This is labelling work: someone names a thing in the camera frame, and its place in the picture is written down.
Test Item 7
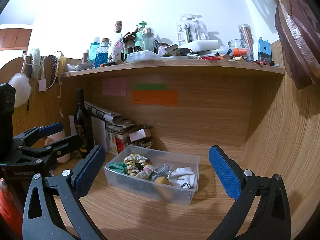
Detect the black patterned headband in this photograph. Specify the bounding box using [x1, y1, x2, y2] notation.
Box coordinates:
[48, 55, 58, 88]

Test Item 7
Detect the green sticky note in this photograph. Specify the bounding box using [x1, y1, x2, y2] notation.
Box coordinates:
[134, 83, 167, 90]

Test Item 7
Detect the yellow sponge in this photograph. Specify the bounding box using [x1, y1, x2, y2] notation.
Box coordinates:
[154, 177, 175, 201]

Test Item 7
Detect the orange sticky note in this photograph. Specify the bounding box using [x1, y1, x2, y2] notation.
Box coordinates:
[131, 90, 178, 107]

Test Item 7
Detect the clear rectangular shelf container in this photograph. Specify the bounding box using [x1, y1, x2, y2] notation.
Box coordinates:
[127, 50, 161, 63]

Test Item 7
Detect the stack of newspapers and books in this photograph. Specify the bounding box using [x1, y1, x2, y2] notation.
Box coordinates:
[84, 101, 136, 155]

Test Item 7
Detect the blue pencil sharpener box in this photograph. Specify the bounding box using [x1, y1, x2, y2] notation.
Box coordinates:
[257, 37, 272, 62]

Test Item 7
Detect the clear plastic storage bin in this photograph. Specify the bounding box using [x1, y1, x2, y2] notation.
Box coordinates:
[104, 145, 200, 205]

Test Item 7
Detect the clear cylinder jar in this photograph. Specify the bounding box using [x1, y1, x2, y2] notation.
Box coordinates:
[238, 24, 254, 60]

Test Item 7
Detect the floral fabric scrunchie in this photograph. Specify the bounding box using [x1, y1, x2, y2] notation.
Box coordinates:
[124, 154, 155, 179]

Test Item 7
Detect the pink hanging fabric bag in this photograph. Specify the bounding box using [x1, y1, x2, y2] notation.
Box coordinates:
[275, 0, 319, 89]

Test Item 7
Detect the white flat box on shelf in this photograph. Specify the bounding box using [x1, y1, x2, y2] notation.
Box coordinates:
[179, 40, 220, 53]

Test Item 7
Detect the blue dotted bottle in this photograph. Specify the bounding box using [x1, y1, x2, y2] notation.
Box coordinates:
[95, 38, 110, 68]

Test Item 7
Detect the green knit cloth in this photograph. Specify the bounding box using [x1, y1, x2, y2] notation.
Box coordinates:
[107, 161, 127, 174]

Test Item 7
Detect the pink ceramic mug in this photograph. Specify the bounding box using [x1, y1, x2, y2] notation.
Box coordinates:
[44, 130, 71, 164]

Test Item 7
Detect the small white cardboard box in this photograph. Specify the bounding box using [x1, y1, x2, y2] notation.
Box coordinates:
[129, 128, 151, 142]

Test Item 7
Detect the dark wine bottle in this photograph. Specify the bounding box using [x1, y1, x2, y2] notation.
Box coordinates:
[74, 88, 95, 159]

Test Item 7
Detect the silver scrunchie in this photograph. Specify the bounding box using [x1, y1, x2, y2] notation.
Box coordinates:
[149, 164, 173, 181]

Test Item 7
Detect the white cloth pouch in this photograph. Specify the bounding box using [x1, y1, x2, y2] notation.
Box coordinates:
[168, 167, 195, 189]

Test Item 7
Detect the white fluffy pompom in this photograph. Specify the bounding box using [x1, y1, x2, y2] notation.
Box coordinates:
[9, 73, 31, 108]

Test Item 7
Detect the pink sticky note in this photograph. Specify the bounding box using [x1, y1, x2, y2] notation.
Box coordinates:
[102, 77, 127, 96]

